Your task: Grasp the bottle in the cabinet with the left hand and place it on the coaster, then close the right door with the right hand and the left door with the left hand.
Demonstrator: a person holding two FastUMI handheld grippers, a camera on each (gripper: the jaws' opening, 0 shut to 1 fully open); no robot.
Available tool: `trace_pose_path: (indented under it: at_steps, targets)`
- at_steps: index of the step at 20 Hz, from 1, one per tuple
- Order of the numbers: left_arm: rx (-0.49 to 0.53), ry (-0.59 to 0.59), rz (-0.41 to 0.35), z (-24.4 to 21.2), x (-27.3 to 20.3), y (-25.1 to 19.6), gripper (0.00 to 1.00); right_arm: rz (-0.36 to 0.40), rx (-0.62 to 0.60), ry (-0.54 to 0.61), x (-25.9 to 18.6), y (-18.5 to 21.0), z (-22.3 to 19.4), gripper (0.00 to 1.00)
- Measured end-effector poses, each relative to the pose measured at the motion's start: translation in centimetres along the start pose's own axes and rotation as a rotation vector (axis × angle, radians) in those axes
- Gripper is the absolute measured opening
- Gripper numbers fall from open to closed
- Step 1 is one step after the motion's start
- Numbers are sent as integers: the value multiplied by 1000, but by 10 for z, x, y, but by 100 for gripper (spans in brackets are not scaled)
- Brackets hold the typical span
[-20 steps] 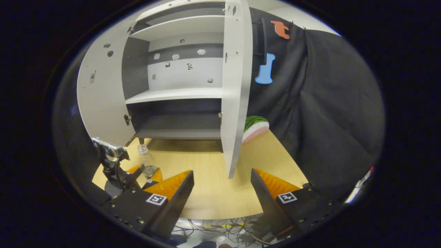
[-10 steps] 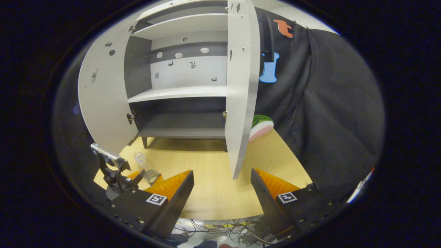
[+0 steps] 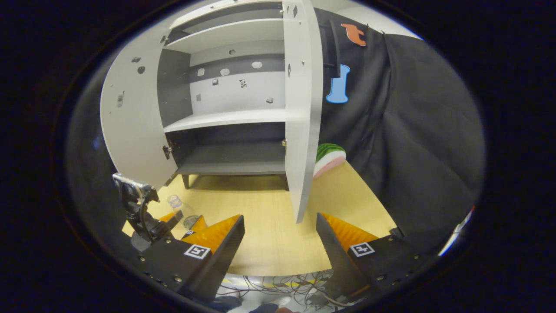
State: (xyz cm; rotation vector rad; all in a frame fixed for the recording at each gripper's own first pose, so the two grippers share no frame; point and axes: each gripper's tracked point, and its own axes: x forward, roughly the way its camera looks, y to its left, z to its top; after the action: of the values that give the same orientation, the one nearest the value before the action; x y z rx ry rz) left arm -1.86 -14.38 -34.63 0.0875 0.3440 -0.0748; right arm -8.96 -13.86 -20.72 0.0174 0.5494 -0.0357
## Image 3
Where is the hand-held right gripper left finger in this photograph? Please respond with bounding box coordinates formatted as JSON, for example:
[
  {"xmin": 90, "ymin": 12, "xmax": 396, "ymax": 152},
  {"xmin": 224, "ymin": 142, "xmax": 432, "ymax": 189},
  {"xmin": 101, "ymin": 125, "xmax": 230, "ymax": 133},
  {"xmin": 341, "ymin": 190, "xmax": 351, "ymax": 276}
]
[{"xmin": 138, "ymin": 214, "xmax": 245, "ymax": 303}]

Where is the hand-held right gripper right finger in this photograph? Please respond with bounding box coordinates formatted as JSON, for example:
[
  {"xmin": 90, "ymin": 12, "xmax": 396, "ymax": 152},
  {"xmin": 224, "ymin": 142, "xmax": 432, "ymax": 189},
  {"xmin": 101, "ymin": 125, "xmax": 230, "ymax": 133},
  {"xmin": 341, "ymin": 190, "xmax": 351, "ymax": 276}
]
[{"xmin": 316, "ymin": 213, "xmax": 428, "ymax": 300}]

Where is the clear plastic bottle green label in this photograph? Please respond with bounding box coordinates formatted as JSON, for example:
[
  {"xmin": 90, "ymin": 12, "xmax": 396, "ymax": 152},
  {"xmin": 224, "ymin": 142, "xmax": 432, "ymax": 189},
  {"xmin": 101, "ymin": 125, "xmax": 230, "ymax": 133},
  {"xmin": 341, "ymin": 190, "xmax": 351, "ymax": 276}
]
[{"xmin": 167, "ymin": 195, "xmax": 201, "ymax": 230}]

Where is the white and grey cabinet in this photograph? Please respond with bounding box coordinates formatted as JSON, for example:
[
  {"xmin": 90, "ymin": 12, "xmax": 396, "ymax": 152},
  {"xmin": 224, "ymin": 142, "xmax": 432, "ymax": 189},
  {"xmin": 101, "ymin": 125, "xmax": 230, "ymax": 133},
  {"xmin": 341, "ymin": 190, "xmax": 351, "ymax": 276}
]
[{"xmin": 156, "ymin": 0, "xmax": 324, "ymax": 190}]

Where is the white cabinet door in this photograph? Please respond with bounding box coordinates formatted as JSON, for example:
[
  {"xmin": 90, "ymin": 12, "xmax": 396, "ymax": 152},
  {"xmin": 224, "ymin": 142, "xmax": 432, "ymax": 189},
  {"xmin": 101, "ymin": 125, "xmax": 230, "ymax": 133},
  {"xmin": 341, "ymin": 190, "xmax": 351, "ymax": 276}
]
[{"xmin": 281, "ymin": 0, "xmax": 324, "ymax": 223}]

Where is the white cabinet shelf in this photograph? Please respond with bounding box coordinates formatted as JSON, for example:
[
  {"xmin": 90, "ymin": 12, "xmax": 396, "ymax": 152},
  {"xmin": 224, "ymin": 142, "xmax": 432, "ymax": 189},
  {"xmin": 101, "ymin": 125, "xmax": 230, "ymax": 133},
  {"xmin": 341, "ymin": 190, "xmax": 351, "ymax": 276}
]
[
  {"xmin": 164, "ymin": 18, "xmax": 285, "ymax": 55},
  {"xmin": 163, "ymin": 109, "xmax": 287, "ymax": 133}
]

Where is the watermelon slice plush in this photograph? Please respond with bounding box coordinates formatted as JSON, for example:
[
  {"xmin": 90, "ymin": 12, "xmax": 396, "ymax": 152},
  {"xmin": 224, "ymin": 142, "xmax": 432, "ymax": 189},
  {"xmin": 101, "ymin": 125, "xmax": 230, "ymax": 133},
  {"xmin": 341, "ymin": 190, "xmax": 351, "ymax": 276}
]
[{"xmin": 313, "ymin": 143, "xmax": 347, "ymax": 180}]

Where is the black backdrop cloth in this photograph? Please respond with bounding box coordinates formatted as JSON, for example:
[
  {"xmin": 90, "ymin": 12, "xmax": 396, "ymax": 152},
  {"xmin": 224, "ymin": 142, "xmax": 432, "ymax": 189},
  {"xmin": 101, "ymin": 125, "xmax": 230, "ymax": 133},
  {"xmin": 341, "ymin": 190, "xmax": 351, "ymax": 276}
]
[{"xmin": 313, "ymin": 9, "xmax": 485, "ymax": 257}]

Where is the tangle of floor cables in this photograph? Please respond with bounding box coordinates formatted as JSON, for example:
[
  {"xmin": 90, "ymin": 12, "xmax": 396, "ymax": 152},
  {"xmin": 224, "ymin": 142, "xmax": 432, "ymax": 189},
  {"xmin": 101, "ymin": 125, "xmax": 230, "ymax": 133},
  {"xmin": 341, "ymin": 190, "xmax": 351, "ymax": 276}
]
[{"xmin": 219, "ymin": 270, "xmax": 344, "ymax": 309}]

